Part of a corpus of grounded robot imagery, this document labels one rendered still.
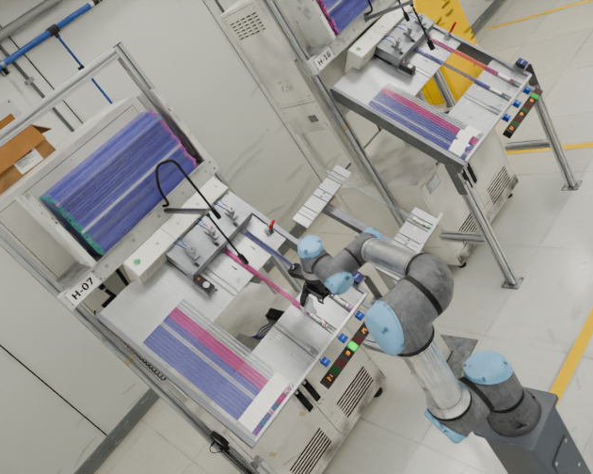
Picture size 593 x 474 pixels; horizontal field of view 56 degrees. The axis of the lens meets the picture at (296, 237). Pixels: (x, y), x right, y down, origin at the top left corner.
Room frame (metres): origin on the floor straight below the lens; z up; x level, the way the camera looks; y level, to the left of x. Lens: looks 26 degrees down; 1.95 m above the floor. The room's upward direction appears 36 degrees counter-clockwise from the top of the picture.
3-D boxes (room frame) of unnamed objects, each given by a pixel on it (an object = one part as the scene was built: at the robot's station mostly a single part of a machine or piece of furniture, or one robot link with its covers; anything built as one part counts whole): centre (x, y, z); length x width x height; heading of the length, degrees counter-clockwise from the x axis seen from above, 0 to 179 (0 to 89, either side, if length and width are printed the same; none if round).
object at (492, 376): (1.09, -0.20, 0.72); 0.13 x 0.12 x 0.14; 100
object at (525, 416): (1.09, -0.21, 0.60); 0.15 x 0.15 x 0.10
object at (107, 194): (2.07, 0.39, 1.52); 0.51 x 0.13 x 0.27; 118
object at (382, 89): (2.67, -0.88, 0.65); 1.01 x 0.73 x 1.29; 28
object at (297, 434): (2.15, 0.50, 0.31); 0.70 x 0.65 x 0.62; 118
